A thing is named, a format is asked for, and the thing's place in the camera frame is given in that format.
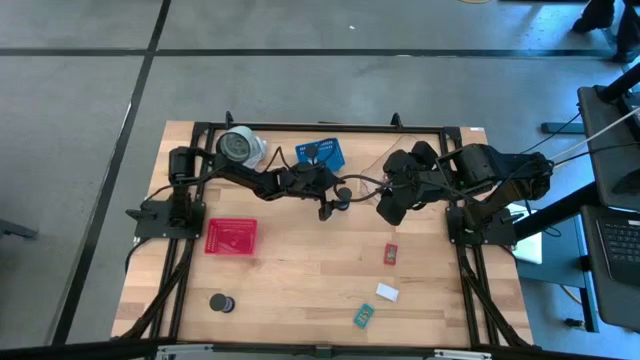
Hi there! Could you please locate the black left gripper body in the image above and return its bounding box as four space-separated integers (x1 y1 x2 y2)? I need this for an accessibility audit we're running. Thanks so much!
281 161 342 199

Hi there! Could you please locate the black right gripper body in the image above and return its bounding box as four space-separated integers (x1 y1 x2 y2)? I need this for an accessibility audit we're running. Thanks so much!
410 159 454 204

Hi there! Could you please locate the blue plastic basket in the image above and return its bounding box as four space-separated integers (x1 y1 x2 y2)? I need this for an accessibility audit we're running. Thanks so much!
294 137 347 174

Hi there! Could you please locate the small white box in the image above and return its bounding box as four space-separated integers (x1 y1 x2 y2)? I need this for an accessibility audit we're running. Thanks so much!
375 282 401 303

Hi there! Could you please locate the red plastic basket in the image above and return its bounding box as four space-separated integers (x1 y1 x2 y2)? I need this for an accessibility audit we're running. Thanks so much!
203 217 259 257

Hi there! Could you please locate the teal small card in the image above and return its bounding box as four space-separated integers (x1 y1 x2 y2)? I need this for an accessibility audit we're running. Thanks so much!
353 303 376 330

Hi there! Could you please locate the white paper sheet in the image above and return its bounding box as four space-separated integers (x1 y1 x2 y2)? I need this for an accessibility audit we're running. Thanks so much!
502 201 544 266

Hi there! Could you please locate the black desk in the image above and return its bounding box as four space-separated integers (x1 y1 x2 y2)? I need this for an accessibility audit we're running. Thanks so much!
577 83 640 211

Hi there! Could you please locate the black computer mouse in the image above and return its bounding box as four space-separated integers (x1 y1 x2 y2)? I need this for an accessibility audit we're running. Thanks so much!
612 168 640 197

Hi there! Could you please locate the black laptop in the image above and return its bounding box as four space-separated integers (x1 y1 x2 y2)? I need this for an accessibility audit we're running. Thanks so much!
581 203 640 332

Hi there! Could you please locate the person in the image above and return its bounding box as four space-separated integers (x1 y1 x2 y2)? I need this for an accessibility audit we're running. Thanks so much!
571 0 640 64

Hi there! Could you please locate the grey stand foot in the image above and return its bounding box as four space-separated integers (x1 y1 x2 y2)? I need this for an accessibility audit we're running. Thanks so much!
0 217 39 241

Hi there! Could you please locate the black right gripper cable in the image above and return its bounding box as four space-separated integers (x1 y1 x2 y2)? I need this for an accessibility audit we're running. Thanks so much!
339 172 396 204

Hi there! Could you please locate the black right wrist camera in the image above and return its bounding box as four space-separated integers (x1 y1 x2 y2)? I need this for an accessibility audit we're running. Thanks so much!
412 141 441 167

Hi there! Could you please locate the black aluminium table frame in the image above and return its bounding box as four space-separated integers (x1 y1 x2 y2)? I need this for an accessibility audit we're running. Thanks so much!
117 110 534 351

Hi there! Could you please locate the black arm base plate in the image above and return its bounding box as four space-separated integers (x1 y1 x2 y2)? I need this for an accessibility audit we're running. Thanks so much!
125 198 207 240
446 206 518 247

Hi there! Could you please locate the grey desk leg frame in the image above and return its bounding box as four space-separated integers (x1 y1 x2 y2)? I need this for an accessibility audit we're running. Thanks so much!
516 121 601 334

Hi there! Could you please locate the silver metal bracket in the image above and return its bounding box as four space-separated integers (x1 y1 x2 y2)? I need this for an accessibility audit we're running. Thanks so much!
433 348 492 359

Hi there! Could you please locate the white cable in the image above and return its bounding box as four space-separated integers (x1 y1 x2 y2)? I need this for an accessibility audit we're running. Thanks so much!
537 106 640 169

